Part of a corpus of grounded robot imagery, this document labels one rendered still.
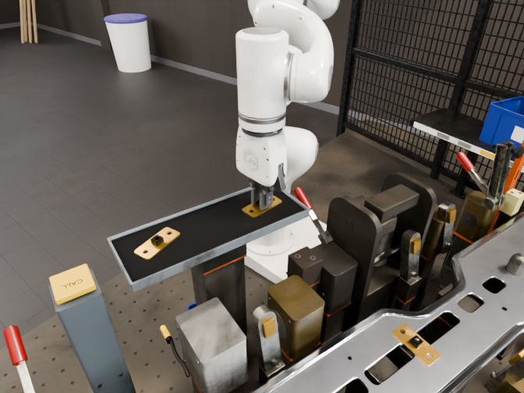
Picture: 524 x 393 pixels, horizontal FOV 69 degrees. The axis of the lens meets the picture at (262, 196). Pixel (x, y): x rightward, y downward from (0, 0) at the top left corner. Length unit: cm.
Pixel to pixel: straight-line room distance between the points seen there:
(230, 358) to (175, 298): 63
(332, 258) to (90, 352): 48
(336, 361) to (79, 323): 44
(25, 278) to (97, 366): 183
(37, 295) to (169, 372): 148
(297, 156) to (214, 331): 59
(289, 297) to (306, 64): 40
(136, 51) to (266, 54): 536
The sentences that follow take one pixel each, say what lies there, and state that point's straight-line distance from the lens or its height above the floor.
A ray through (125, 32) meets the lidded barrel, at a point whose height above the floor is 54.
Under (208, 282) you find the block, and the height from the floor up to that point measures 106.
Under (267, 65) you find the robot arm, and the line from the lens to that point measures 63.
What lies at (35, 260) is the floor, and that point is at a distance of 272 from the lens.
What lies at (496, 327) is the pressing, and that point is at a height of 100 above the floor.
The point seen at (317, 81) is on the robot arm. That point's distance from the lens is 63.
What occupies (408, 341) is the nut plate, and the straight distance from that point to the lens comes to 81.
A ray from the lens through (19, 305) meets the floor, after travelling 248.
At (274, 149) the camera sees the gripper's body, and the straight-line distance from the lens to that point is 68.
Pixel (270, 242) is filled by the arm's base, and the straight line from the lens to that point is 129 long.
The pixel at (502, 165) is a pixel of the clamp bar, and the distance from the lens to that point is 109.
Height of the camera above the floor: 163
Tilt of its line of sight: 34 degrees down
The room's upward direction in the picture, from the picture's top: straight up
